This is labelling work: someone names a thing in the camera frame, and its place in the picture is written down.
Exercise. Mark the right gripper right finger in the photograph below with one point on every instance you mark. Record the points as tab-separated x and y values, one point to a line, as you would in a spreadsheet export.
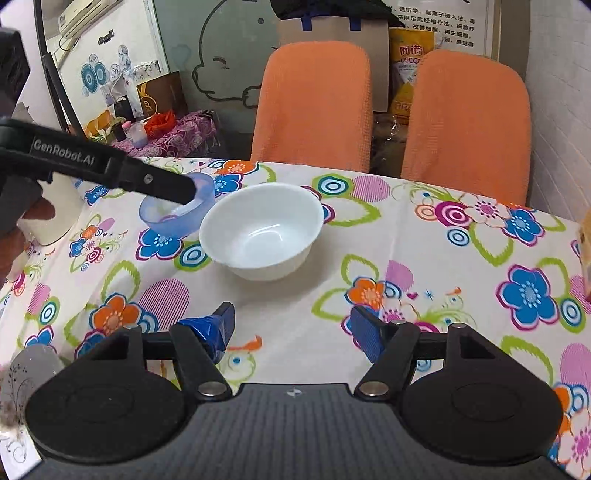
390	347

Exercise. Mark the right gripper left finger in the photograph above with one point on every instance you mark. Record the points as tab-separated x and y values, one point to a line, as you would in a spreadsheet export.
199	344

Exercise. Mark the blue translucent plastic bowl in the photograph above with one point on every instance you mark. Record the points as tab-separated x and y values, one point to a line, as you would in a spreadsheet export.
175	220

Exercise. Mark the white ceramic bowl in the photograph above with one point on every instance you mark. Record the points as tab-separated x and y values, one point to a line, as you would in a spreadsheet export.
263	232

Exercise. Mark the white plate with black floral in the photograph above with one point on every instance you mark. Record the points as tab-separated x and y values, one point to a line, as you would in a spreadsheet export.
30	369

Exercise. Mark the person's left hand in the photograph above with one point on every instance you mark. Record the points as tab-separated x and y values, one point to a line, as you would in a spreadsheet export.
13	243

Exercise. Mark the floral tablecloth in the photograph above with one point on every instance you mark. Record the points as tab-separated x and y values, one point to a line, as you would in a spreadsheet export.
501	388

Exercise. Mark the red object on side table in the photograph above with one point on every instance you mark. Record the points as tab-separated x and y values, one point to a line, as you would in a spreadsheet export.
159	124

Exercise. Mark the brown gift bag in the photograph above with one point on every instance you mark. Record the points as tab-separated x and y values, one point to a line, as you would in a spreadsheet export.
162	94

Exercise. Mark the frosted glass cat panel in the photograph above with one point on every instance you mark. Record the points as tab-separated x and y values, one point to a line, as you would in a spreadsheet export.
220	49

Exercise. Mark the red cracker box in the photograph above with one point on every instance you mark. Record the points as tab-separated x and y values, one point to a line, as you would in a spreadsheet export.
584	237

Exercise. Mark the right orange chair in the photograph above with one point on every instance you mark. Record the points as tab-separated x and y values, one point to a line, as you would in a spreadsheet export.
470	127

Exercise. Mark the orange chair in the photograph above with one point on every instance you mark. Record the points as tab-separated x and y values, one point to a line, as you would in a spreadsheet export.
470	127
315	107

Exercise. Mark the left orange chair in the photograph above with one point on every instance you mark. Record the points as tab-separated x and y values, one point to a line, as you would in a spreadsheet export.
315	107

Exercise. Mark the yellow snack bag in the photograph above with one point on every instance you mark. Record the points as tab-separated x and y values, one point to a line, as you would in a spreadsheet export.
407	49

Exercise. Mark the white poster board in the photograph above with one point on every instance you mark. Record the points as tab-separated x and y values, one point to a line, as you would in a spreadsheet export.
460	25

